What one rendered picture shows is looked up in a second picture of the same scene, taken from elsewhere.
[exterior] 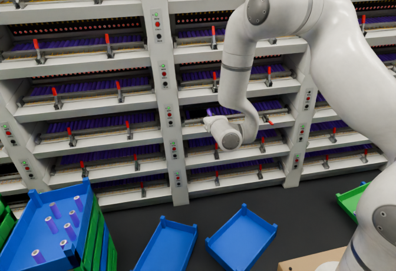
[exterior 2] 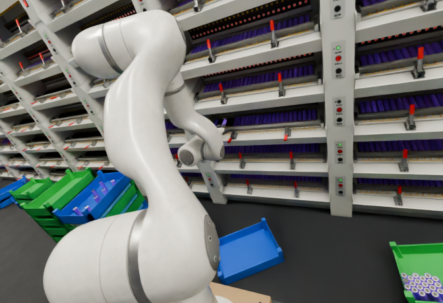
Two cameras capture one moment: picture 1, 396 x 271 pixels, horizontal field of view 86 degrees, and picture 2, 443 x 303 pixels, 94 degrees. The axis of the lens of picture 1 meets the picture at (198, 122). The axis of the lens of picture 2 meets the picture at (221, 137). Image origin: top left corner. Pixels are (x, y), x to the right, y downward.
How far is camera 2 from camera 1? 0.63 m
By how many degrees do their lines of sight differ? 33
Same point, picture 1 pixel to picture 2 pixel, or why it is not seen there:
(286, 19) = (88, 68)
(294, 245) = (298, 278)
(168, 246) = not seen: hidden behind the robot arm
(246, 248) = (247, 261)
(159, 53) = not seen: hidden behind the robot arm
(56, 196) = (112, 176)
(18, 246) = (82, 202)
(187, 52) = (188, 68)
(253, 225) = (267, 242)
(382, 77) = (109, 126)
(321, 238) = (337, 286)
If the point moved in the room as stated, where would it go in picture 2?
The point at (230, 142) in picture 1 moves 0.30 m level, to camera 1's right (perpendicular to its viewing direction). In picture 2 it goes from (185, 157) to (265, 165)
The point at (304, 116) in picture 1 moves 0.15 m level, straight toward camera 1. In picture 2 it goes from (339, 132) to (315, 150)
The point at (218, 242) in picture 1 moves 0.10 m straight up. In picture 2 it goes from (227, 245) to (223, 232)
